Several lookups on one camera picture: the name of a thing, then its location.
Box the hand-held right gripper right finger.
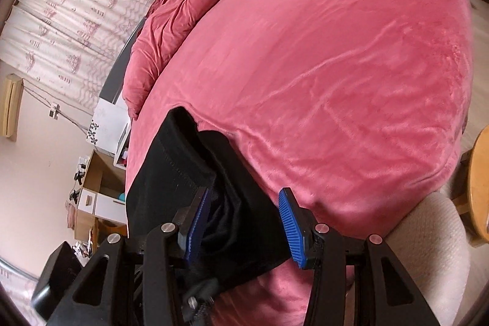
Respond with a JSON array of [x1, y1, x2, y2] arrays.
[[278, 188, 430, 326]]

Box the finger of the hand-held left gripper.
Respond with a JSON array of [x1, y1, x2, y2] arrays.
[[183, 278, 221, 326]]

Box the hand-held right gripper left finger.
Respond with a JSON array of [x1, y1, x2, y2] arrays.
[[46, 186, 215, 326]]

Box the black pants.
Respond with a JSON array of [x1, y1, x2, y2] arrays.
[[125, 108, 292, 300]]

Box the pink bag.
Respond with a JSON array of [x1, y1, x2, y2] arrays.
[[64, 201, 79, 229]]

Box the wooden cabinet with white doors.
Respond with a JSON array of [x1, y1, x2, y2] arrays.
[[74, 150, 128, 240]]

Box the white nightstand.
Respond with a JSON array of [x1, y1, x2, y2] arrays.
[[114, 123, 132, 171]]

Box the beige cushioned chair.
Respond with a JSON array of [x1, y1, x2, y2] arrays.
[[344, 192, 471, 326]]

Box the bed with pink sheet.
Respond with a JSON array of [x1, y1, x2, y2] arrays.
[[126, 0, 474, 326]]

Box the grey and white headboard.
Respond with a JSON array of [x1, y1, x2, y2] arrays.
[[87, 0, 249, 156]]

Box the beige air conditioner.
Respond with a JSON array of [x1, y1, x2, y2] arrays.
[[2, 73, 24, 139]]

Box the wooden round table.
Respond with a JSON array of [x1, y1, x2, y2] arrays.
[[456, 125, 489, 248]]

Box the pink duvet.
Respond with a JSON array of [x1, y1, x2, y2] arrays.
[[122, 0, 285, 120]]

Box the ship print curtain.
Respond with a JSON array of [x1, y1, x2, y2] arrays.
[[0, 0, 180, 113]]

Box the black wall cable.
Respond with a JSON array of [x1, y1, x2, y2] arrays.
[[23, 79, 95, 133]]

